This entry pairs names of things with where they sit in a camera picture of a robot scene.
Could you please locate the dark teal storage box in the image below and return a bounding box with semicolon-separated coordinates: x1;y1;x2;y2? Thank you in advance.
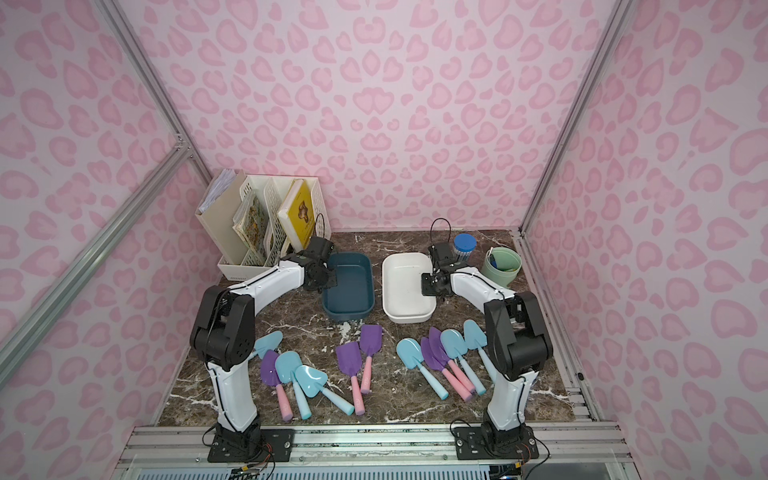
322;252;375;323

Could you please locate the white storage box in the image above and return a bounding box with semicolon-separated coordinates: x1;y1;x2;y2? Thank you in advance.
382;252;437;324

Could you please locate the purple square shovel pink handle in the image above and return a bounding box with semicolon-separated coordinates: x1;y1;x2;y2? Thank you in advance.
359;324;383;395

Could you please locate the teal heart shovel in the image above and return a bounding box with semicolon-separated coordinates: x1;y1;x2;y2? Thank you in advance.
295;365;355;415

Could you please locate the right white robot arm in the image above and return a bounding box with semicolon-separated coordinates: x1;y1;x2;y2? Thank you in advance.
421;242;553;458

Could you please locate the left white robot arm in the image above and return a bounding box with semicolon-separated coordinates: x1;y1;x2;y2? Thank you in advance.
190;236;336;458

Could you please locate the blue lid pen tube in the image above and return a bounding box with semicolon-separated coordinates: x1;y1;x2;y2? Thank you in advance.
452;233;477;263

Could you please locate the green cup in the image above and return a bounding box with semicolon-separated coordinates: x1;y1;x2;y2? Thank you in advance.
481;247;522;287

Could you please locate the yellow book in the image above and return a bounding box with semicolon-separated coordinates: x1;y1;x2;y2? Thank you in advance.
277;179;315;252

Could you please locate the illustrated picture book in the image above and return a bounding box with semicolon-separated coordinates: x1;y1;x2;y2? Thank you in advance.
232;191;269;264

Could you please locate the teal shovel far left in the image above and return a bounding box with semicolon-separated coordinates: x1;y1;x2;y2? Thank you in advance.
253;331;283;359

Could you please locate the white file organizer rack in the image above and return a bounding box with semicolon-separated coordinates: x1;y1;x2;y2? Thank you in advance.
196;170;332;281

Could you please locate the purple square shovel centre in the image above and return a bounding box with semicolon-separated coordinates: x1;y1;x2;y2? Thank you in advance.
336;341;365;416

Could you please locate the teal pointed shovel far right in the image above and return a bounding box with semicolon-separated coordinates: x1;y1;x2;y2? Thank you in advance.
463;320;497;384

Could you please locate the purple pointed shovel upper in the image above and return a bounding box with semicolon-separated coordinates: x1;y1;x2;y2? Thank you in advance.
429;327;475;394

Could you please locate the beige folder with papers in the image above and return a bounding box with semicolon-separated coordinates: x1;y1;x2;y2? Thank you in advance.
195;169;248;264

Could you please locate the purple shovel pink handle left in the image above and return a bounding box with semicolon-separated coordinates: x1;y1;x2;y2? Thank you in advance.
260;349;293;422

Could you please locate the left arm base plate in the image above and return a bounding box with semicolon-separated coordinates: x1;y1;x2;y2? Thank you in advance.
207;425;295;464

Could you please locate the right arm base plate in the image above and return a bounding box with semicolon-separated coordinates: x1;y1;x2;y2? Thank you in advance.
450;423;540;462

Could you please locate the aluminium front rail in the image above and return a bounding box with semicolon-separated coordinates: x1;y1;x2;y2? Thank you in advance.
112;422;639;479

